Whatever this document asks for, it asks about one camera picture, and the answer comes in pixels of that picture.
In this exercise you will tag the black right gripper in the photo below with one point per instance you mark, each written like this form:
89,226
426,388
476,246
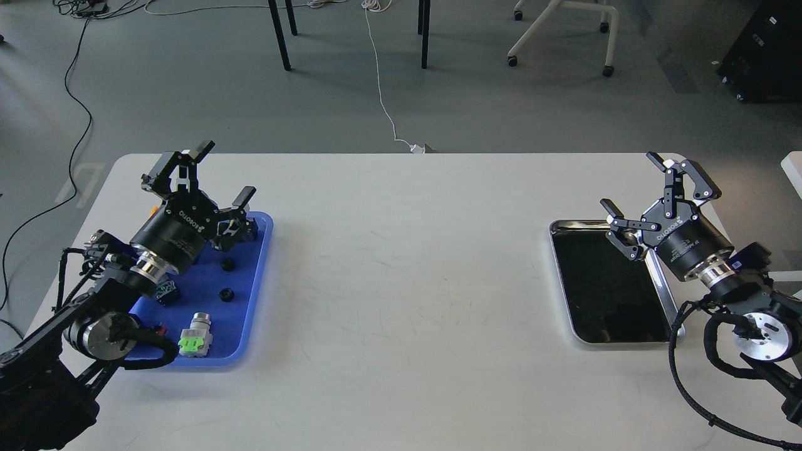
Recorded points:
686,241

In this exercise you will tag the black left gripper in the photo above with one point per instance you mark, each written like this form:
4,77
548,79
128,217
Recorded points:
179,230

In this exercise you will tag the small black gear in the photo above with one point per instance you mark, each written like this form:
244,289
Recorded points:
226,295
228,264

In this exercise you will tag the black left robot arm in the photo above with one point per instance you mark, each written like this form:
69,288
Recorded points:
51,379

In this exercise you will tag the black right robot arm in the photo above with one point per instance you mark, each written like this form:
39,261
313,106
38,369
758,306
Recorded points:
752,327

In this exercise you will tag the silver metal tray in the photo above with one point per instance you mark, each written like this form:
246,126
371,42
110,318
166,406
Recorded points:
610,300

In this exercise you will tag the blue plastic tray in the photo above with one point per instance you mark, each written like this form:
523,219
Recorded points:
231,322

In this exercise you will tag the green and silver push button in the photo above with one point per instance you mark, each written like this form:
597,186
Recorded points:
196,341

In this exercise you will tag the black equipment case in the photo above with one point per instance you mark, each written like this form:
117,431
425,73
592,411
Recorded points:
764,63

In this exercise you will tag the blue green switch component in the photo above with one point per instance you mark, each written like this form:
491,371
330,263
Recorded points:
167,293

